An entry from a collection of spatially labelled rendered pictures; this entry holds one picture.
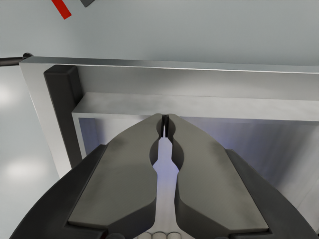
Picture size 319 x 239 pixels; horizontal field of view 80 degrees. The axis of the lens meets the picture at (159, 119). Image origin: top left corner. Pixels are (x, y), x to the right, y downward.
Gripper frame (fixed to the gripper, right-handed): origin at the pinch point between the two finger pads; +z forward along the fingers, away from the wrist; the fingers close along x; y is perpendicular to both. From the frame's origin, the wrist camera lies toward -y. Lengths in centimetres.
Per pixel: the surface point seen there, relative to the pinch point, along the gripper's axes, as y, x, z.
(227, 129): 3.8, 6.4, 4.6
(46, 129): 4.5, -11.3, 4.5
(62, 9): -3, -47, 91
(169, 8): -5, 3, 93
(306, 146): 5.8, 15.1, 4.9
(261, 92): -0.1, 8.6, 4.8
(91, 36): 8, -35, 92
